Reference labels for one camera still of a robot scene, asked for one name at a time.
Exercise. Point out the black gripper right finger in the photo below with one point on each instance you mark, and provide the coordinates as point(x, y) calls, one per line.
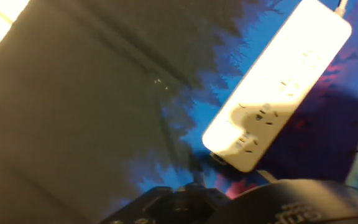
point(267, 177)

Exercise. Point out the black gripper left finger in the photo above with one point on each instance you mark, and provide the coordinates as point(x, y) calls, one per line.
point(172, 208)

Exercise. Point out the white power strip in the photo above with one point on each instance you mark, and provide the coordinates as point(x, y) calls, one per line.
point(278, 84)

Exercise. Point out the landscape print desk mat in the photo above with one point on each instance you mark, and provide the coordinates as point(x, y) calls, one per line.
point(73, 109)

